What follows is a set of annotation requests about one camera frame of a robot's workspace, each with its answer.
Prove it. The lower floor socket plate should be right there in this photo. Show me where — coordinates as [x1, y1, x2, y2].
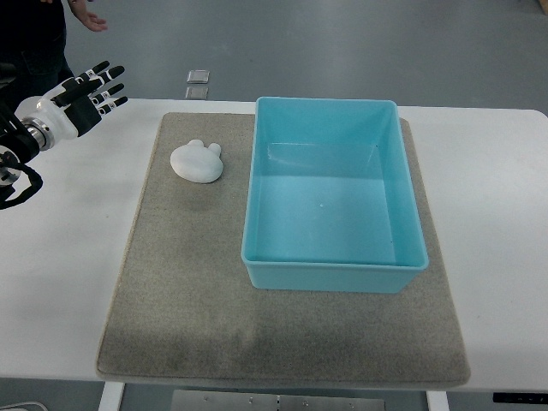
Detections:
[185, 86, 209, 100]

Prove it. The white cable on floor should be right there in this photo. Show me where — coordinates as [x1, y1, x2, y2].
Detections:
[0, 400, 46, 411]

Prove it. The blue plastic box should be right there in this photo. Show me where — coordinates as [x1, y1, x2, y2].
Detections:
[241, 97, 429, 294]

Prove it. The grey felt mat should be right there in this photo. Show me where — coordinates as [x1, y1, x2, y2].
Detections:
[96, 113, 470, 389]

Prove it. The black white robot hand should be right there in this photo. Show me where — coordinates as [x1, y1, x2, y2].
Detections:
[21, 61, 128, 149]

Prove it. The upper floor socket plate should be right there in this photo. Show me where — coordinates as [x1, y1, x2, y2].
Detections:
[187, 69, 210, 84]

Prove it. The white rabbit toy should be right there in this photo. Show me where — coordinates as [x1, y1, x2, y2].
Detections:
[170, 140, 223, 183]

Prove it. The person's hand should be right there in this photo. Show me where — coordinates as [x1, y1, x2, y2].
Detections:
[68, 0, 108, 33]

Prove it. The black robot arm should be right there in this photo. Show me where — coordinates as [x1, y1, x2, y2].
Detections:
[1, 100, 56, 210]

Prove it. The metal table base plate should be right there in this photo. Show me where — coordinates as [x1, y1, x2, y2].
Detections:
[170, 390, 386, 411]

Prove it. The person in dark clothes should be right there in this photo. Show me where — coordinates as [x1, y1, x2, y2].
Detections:
[1, 0, 73, 110]

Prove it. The black table control panel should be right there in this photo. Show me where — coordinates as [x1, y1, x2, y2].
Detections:
[492, 392, 548, 405]

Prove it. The floor socket plate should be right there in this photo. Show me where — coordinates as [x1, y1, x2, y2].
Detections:
[185, 86, 209, 100]
[187, 69, 210, 84]

